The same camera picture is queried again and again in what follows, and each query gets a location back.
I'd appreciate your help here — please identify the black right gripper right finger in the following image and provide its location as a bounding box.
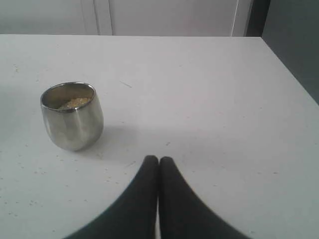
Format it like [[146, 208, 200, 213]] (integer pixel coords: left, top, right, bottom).
[[159, 157, 247, 239]]

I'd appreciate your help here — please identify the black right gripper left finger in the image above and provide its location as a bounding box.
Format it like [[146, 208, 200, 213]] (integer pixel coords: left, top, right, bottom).
[[67, 155, 159, 239]]

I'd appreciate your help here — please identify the stainless steel cup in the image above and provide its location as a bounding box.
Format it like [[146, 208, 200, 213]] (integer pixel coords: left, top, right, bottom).
[[40, 82, 104, 151]]

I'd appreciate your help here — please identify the yellow grain powder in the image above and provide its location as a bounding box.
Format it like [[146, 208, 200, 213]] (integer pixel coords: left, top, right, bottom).
[[58, 98, 91, 110]]

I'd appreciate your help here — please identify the white cabinet behind table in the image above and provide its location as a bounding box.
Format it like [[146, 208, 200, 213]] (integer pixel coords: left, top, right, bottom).
[[0, 0, 271, 37]]

